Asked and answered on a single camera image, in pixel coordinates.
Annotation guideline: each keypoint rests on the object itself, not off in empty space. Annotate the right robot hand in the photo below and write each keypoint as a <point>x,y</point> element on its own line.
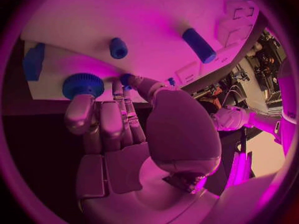
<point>182,130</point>

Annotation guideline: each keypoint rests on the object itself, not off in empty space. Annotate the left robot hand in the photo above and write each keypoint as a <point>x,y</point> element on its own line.
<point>230,118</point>

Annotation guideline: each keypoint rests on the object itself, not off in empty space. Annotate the blue peg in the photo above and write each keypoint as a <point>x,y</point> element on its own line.
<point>125,79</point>

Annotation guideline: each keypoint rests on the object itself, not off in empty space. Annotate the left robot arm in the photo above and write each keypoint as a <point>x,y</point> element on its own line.
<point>264,124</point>

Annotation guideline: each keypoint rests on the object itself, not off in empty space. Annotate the white task board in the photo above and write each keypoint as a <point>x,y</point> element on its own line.
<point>140,22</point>

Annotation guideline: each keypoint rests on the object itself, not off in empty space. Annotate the small blue plug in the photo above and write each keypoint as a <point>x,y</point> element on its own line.
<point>171,81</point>

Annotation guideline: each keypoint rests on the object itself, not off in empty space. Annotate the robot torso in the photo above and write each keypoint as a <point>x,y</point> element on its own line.
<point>288,97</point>

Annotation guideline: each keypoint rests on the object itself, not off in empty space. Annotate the workshop equipment rack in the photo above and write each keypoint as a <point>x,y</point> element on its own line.
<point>268,59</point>

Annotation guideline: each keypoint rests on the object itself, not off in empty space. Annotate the blue long cylinder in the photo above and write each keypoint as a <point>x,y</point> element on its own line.
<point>198,44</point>

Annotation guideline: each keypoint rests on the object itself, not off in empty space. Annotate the blue short cylinder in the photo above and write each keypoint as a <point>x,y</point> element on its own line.
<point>118,48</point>

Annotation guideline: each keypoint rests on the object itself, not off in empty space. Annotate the blue gear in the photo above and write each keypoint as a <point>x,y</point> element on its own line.
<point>81,84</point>

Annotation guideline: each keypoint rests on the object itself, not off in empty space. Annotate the blue block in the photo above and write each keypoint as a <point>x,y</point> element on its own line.
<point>34,63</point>

